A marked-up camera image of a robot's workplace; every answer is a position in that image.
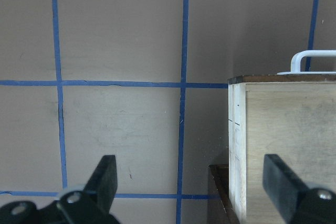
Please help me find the white drawer handle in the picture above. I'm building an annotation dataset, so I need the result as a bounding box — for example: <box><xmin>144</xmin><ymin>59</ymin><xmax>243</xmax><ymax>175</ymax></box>
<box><xmin>277</xmin><ymin>50</ymin><xmax>335</xmax><ymax>75</ymax></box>

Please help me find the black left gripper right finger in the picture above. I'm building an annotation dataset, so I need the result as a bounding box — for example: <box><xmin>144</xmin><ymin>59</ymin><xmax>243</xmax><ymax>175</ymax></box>
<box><xmin>262</xmin><ymin>154</ymin><xmax>335</xmax><ymax>223</ymax></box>

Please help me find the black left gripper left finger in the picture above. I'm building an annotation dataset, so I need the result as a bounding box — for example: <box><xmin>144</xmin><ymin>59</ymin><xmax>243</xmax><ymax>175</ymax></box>
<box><xmin>56</xmin><ymin>155</ymin><xmax>118</xmax><ymax>223</ymax></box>

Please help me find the wooden drawer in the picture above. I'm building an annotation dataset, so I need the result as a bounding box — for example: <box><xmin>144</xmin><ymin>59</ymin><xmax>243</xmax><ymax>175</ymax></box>
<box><xmin>228</xmin><ymin>74</ymin><xmax>335</xmax><ymax>223</ymax></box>

